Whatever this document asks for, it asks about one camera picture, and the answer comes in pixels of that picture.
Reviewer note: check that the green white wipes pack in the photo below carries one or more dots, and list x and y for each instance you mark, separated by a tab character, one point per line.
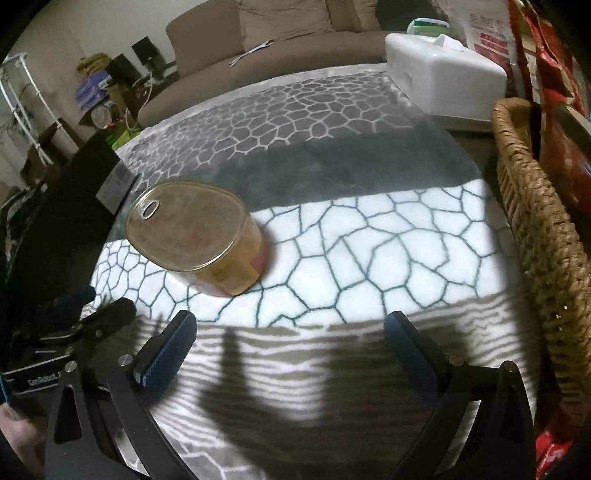
427	26

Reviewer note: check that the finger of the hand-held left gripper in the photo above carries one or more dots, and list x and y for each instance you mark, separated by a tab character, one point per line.
101	316
76	299

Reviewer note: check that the white tissue box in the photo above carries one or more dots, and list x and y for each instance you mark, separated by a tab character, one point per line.
443	74

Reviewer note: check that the black speaker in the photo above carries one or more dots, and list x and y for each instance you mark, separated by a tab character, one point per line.
121	69
147	54

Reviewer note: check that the brown sofa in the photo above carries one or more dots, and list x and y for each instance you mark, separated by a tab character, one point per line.
277	64

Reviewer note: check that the beige sofa cushion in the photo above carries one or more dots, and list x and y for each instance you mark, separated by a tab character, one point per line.
281	16

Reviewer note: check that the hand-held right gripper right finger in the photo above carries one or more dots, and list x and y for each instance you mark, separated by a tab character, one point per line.
413	360

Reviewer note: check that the wicker basket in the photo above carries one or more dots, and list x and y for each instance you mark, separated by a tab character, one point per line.
540	230

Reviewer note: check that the white pole rack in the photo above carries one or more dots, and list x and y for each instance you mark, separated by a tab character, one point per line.
23	106

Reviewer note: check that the golden tin can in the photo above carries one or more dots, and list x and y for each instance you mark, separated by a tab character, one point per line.
194	235

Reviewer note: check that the black box with white inside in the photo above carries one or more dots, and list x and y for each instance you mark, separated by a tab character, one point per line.
74	184

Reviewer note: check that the red and white bag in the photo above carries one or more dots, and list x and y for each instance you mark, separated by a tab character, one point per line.
485	27

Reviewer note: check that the white papers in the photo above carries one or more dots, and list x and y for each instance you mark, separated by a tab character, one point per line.
251	51

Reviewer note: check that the red snack packets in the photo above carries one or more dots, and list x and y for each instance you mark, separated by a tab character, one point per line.
563	115

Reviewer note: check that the stack of blue packages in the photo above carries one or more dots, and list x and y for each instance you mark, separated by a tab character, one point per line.
92	91

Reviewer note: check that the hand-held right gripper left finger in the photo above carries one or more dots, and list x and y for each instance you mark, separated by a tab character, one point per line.
168	350

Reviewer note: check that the dark sofa cushion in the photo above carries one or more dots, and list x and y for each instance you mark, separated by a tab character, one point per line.
401	8

